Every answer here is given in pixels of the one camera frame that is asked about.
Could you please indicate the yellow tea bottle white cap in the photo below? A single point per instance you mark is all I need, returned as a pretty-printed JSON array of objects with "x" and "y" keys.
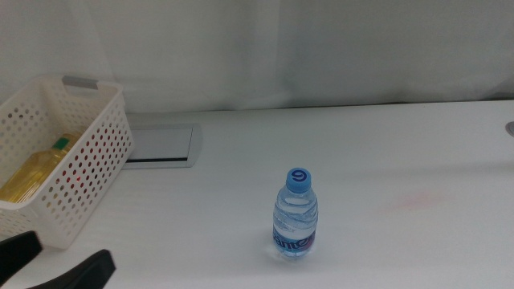
[{"x": 36, "y": 172}]

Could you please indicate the red drink can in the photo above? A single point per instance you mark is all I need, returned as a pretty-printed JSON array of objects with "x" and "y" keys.
[{"x": 78, "y": 177}]

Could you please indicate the white backdrop curtain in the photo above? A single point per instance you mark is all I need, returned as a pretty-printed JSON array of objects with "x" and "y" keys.
[{"x": 281, "y": 48}]

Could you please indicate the white perforated plastic basket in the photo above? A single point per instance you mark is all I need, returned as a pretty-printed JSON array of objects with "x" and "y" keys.
[{"x": 96, "y": 188}]

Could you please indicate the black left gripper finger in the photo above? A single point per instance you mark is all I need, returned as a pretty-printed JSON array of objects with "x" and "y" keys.
[
  {"x": 84, "y": 273},
  {"x": 18, "y": 253}
]

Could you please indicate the clear water bottle blue cap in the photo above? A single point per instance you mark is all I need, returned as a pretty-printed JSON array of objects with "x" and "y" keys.
[{"x": 295, "y": 221}]

